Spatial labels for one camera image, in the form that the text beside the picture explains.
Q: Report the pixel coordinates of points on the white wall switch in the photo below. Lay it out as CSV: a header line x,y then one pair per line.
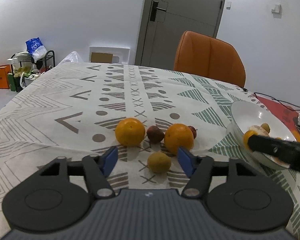
x,y
276,9

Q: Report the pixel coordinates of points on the patterned white tablecloth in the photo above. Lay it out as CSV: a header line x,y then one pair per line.
x,y
73,109

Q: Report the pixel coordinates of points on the dark passion fruit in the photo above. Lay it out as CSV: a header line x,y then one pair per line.
x,y
155,134

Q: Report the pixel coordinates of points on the grey door with lock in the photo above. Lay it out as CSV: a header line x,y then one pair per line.
x,y
163,23

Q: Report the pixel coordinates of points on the white foam packaging frame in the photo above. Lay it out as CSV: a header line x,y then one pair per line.
x,y
99,54

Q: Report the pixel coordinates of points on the brown-green kiwi fruit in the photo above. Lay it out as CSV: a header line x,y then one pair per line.
x,y
159,162

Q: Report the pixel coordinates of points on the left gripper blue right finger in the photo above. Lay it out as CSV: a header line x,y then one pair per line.
x,y
187,161

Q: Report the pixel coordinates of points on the white plate with blue rim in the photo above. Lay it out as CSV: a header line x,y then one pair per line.
x,y
246,116

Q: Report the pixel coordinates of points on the small red apple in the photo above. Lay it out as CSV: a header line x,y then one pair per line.
x,y
194,131

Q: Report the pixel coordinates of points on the orange gift bag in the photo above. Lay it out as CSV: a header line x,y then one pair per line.
x,y
4,70

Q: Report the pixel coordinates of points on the red orange mat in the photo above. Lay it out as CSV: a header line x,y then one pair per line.
x,y
284,113

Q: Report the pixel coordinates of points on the blue white plastic bag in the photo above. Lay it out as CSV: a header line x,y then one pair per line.
x,y
36,49

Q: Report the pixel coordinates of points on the clear plastic bag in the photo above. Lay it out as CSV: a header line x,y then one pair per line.
x,y
72,57

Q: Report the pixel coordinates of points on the round peeled pomelo segment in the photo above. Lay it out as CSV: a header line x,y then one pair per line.
x,y
259,130

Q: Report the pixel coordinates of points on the large orange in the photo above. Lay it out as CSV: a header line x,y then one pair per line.
x,y
178,135
130,132

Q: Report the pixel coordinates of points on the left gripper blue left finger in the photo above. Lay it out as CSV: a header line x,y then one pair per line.
x,y
108,160

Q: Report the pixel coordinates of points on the black metal rack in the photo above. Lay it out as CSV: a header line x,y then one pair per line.
x,y
24,69

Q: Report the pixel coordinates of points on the orange leather chair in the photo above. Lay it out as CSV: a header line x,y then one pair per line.
x,y
206,56

